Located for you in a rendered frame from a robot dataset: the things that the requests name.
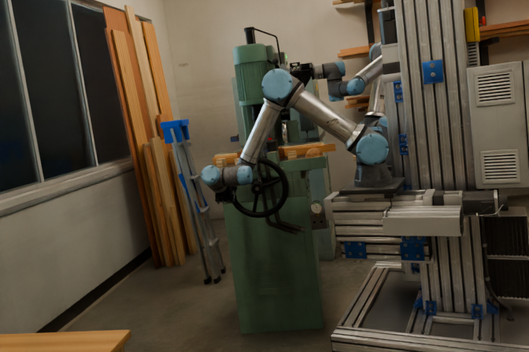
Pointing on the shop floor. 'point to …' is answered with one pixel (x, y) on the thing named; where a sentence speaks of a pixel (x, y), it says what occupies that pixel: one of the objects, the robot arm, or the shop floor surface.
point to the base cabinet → (275, 268)
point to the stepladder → (173, 128)
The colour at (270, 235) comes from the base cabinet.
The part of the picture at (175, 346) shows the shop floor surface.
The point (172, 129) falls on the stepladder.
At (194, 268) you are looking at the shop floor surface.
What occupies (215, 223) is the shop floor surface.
